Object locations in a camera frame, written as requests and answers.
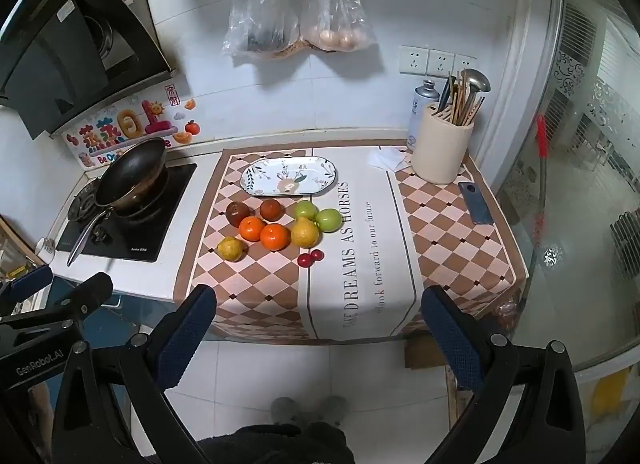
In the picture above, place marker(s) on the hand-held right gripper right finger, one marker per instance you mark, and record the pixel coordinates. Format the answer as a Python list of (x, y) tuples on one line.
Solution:
[(450, 339)]

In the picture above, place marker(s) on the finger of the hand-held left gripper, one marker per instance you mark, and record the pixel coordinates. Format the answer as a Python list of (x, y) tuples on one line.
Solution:
[(90, 291), (30, 280)]

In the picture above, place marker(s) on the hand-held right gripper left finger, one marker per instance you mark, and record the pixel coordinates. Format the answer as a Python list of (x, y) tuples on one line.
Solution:
[(187, 336)]

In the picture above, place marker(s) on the yellow lemon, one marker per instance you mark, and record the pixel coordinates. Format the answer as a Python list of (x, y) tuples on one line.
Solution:
[(305, 232), (231, 248)]

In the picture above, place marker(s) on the orange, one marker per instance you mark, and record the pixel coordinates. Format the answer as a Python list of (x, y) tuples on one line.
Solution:
[(275, 237), (251, 229)]

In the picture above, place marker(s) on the dark red apple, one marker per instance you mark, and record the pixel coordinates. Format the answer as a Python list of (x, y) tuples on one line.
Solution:
[(235, 214), (272, 210)]

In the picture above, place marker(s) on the small red cherry tomato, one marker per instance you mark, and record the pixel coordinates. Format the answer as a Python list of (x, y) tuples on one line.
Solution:
[(304, 260), (316, 255)]

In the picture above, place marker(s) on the green apple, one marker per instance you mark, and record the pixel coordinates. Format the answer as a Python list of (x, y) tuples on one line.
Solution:
[(305, 210), (327, 219)]

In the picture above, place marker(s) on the floral oval plate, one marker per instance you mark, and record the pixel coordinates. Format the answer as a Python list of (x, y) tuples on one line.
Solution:
[(287, 176)]

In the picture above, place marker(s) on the white cup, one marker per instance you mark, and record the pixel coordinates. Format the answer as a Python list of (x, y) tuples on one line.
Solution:
[(46, 249)]

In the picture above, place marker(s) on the black gas stove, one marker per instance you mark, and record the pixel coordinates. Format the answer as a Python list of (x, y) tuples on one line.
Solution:
[(150, 239)]

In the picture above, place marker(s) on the checkered tablecloth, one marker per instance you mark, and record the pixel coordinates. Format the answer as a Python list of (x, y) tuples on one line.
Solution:
[(350, 269)]

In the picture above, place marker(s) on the black frying pan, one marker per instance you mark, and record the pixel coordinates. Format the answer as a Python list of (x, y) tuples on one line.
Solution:
[(132, 168)]

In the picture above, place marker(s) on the grey slipper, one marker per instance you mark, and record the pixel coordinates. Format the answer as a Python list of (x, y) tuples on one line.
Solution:
[(334, 410)]

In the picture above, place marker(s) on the dark smartphone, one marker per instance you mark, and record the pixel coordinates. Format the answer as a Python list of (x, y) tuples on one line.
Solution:
[(475, 204)]

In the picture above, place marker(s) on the person's dark trousers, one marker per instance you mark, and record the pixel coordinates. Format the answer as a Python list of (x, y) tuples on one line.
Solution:
[(275, 444)]

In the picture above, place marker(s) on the beige utensil holder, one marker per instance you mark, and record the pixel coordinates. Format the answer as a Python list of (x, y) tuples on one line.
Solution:
[(440, 153)]

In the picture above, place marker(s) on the white tissue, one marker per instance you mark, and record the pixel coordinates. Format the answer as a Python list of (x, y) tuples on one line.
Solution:
[(387, 158)]

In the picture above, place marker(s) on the grey spray can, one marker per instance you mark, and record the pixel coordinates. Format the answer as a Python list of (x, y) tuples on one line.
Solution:
[(420, 108)]

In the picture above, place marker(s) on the bundle of chopsticks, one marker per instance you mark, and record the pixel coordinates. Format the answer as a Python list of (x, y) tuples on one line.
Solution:
[(452, 103)]

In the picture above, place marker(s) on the black range hood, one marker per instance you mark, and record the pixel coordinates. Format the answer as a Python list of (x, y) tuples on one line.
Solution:
[(60, 43)]

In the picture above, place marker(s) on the metal ladle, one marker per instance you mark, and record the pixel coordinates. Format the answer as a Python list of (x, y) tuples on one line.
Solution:
[(475, 79)]

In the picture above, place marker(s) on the glass sliding door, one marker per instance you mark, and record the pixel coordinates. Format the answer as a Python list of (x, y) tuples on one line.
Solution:
[(590, 93)]

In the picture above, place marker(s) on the clear bag with dark contents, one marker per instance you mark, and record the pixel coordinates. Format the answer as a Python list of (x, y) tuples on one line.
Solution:
[(260, 18)]

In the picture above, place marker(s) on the clear bag of eggs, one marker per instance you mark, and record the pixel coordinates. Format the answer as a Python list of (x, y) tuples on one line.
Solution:
[(335, 18)]

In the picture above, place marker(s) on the colourful wall sticker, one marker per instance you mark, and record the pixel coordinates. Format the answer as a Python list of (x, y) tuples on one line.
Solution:
[(130, 123)]

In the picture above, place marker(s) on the white wall socket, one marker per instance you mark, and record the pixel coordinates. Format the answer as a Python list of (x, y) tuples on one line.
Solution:
[(440, 63), (465, 63), (413, 59)]

